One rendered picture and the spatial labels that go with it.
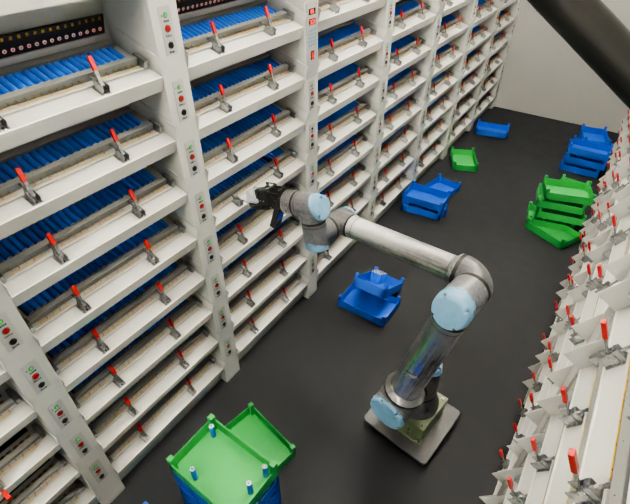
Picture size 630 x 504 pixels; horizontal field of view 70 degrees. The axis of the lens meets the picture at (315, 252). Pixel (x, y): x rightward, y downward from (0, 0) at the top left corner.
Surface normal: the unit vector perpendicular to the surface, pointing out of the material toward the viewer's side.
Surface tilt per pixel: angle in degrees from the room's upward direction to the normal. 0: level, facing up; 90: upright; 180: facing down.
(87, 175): 18
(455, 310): 80
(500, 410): 0
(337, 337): 0
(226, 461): 0
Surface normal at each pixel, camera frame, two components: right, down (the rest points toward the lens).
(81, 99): 0.25, -0.62
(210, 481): 0.00, -0.77
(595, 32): -0.44, 0.41
